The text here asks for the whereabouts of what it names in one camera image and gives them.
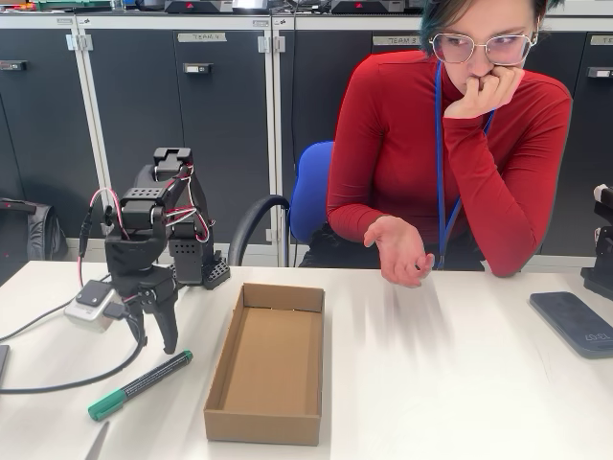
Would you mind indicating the person's left forearm red sleeve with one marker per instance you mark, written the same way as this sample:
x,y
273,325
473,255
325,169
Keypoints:
x,y
493,191

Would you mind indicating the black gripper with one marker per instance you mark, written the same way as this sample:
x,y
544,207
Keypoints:
x,y
152,287

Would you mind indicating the dark smartphone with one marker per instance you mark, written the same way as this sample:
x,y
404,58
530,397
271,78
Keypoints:
x,y
574,321

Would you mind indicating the dark grey cabinet door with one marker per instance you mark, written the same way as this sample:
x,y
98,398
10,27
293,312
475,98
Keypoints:
x,y
143,105
311,96
43,144
591,144

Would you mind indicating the person's left hand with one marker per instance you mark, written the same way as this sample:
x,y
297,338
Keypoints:
x,y
486,93

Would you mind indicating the idle black robot arm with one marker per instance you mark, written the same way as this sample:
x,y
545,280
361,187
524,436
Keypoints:
x,y
603,278

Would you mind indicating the woman in red sweater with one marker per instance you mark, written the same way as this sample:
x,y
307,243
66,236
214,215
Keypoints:
x,y
397,144

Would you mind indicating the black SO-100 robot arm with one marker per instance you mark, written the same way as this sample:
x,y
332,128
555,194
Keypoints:
x,y
187,215

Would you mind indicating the person's right hand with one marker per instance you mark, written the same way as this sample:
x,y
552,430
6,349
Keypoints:
x,y
401,254

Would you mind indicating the person's right forearm red sleeve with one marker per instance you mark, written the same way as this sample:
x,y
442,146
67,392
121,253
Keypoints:
x,y
352,223

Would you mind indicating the green flat box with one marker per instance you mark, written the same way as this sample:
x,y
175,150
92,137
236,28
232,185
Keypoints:
x,y
72,4

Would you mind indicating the green black marker pen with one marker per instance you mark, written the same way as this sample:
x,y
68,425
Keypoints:
x,y
143,383

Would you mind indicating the black backpack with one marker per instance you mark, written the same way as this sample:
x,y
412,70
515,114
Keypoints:
x,y
29,235

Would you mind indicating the open brown cardboard box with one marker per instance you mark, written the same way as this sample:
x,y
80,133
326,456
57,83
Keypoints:
x,y
268,359

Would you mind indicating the grey USB hub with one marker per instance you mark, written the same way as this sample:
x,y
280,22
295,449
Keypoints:
x,y
3,364

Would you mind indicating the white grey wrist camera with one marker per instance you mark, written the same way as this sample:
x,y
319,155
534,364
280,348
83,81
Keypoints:
x,y
88,306

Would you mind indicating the blue chair backrest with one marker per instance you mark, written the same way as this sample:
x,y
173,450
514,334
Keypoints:
x,y
309,191

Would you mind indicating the thin metal frame glasses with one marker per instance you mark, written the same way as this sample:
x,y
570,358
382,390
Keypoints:
x,y
452,48

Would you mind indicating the grey tape team label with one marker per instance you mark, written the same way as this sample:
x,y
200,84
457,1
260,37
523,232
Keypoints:
x,y
602,39
397,40
202,37

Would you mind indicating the grey pointed strip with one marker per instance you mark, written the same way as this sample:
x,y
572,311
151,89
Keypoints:
x,y
98,441

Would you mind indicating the black device with red triangle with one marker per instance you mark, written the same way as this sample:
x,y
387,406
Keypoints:
x,y
198,6
368,6

